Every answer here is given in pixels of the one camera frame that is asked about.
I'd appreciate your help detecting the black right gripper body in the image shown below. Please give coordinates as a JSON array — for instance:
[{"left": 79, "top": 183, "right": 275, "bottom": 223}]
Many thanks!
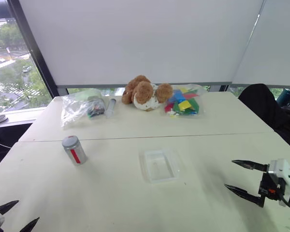
[{"left": 257, "top": 172, "right": 288, "bottom": 202}]

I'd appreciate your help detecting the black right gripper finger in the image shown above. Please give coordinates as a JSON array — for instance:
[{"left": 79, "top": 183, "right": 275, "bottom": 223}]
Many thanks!
[
  {"left": 232, "top": 159, "right": 269, "bottom": 173},
  {"left": 224, "top": 184, "right": 266, "bottom": 208}
]

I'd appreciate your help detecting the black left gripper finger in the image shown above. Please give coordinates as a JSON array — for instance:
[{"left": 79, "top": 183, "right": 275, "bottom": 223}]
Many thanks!
[
  {"left": 0, "top": 200, "right": 20, "bottom": 216},
  {"left": 19, "top": 217, "right": 41, "bottom": 232}
]

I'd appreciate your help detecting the silver can with red stripe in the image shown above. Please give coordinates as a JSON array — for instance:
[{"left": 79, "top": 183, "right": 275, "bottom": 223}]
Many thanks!
[{"left": 62, "top": 139, "right": 88, "bottom": 167}]

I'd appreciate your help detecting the clear plastic tray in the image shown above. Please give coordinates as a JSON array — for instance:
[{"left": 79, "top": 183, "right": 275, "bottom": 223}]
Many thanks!
[{"left": 138, "top": 148, "right": 181, "bottom": 185}]

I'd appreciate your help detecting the grey plastic jar lid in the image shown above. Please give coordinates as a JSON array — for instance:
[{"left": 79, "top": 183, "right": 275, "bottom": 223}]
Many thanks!
[{"left": 61, "top": 135, "right": 79, "bottom": 149}]

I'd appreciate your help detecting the black office chair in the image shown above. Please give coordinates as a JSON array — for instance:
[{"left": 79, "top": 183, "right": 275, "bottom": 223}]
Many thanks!
[{"left": 238, "top": 83, "right": 290, "bottom": 155}]

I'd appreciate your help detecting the teal mug with black lid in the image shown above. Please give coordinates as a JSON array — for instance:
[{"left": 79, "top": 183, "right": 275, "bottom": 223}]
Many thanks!
[{"left": 276, "top": 87, "right": 290, "bottom": 107}]

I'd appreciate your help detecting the clear bag of coloured blocks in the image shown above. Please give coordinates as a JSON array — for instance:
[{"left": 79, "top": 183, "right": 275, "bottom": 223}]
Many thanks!
[{"left": 163, "top": 83, "right": 207, "bottom": 118}]

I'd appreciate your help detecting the clear bag of white parts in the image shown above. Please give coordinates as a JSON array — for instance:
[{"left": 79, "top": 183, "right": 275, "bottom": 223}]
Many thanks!
[{"left": 60, "top": 88, "right": 104, "bottom": 129}]

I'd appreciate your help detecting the narrow white roller blind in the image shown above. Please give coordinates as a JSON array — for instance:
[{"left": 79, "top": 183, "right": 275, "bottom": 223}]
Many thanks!
[{"left": 231, "top": 0, "right": 290, "bottom": 87}]

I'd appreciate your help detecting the brown and white plush dog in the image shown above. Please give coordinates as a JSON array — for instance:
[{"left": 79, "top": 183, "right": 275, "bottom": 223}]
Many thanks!
[{"left": 121, "top": 74, "right": 174, "bottom": 113}]

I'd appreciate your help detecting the clear bag of dark parts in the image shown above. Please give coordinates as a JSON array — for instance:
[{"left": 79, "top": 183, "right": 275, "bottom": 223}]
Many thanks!
[{"left": 87, "top": 96, "right": 106, "bottom": 120}]

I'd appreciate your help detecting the clear plastic syringe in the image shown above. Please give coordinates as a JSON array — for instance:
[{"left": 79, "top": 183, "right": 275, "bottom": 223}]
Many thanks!
[{"left": 104, "top": 97, "right": 118, "bottom": 119}]

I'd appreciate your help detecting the wide white roller blind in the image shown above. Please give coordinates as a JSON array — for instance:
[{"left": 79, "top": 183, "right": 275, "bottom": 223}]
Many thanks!
[{"left": 18, "top": 0, "right": 265, "bottom": 89}]

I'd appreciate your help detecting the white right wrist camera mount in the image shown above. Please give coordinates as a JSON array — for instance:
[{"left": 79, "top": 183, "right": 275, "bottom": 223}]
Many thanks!
[{"left": 267, "top": 159, "right": 290, "bottom": 207}]

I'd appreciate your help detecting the thin white cable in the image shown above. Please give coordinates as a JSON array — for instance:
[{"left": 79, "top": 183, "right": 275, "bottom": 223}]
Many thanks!
[{"left": 0, "top": 138, "right": 13, "bottom": 149}]

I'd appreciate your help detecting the black window frame post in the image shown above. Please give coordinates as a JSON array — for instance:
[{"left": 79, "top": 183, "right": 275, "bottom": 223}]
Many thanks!
[{"left": 7, "top": 0, "right": 69, "bottom": 99}]

